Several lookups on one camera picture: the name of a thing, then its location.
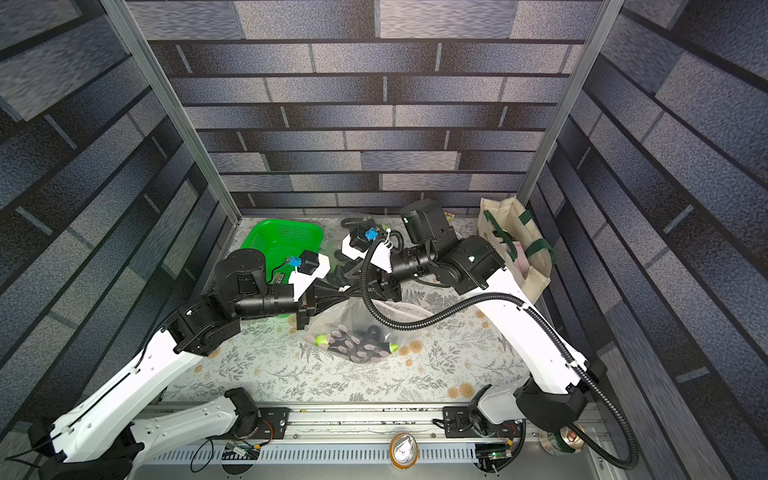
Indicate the tape roll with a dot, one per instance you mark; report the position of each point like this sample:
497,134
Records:
403,451

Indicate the clear pink-dotted zip-top bag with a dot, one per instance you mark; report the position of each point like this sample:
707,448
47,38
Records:
367,222

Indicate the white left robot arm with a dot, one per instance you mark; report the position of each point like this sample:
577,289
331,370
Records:
102,437

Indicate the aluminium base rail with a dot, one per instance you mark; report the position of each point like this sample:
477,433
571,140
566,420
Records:
351,441

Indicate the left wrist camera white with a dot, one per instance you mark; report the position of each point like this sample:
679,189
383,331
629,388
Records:
307,267

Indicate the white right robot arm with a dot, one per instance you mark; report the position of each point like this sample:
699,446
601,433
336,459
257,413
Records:
554,395

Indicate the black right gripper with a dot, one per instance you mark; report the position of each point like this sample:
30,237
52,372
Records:
381,279

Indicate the aluminium frame post left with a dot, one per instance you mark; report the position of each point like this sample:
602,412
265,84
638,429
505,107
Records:
129,31

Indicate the aluminium frame post right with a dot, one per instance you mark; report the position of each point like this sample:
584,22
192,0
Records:
607,15

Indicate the beige tote bag green handles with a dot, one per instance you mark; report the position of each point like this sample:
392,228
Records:
510,228

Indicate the floral patterned table mat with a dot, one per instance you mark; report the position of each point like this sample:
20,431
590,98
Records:
270,359

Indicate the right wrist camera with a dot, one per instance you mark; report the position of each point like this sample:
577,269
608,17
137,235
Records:
361,240

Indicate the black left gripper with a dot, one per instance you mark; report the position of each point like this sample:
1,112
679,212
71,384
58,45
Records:
312,305

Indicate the green plastic basket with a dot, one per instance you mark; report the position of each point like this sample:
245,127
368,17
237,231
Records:
282,240

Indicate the aluminium frame post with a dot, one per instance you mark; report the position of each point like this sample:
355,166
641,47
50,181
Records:
129,31
607,15

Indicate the green drink can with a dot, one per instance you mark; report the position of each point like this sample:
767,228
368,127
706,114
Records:
561,442

